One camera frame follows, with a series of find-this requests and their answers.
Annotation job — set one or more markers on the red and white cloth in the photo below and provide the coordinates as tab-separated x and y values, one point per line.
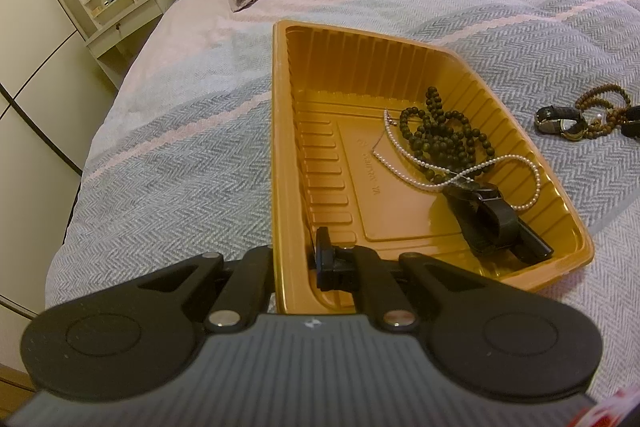
610	409

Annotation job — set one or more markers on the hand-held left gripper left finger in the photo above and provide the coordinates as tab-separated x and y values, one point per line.
255	277

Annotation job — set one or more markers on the orange plastic tray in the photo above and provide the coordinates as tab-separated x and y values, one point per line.
350	187

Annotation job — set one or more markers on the cream vanity table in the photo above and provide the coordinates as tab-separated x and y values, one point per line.
125	17

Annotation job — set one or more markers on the cream wardrobe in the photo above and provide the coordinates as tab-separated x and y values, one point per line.
30	57

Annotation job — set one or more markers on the black wristband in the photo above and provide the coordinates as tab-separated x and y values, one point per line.
492	217

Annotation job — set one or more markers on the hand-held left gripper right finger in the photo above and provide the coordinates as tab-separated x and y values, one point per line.
375	277

